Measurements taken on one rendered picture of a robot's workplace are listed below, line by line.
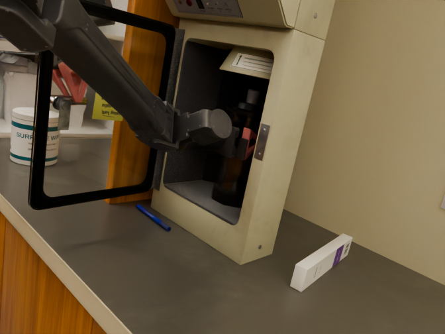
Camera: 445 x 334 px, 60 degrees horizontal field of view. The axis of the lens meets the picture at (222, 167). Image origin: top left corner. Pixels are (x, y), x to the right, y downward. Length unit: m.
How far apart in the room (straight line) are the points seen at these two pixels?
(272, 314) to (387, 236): 0.51
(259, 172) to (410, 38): 0.55
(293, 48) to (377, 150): 0.46
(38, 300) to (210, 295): 0.43
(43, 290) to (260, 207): 0.50
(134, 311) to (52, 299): 0.30
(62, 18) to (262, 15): 0.38
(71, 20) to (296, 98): 0.46
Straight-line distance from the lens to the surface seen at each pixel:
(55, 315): 0.92
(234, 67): 0.83
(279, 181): 0.82
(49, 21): 0.47
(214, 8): 0.82
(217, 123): 0.72
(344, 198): 1.16
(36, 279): 0.98
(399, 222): 1.11
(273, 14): 0.72
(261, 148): 0.75
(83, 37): 0.51
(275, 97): 0.74
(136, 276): 0.74
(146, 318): 0.64
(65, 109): 0.77
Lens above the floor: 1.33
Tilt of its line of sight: 14 degrees down
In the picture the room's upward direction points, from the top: 11 degrees clockwise
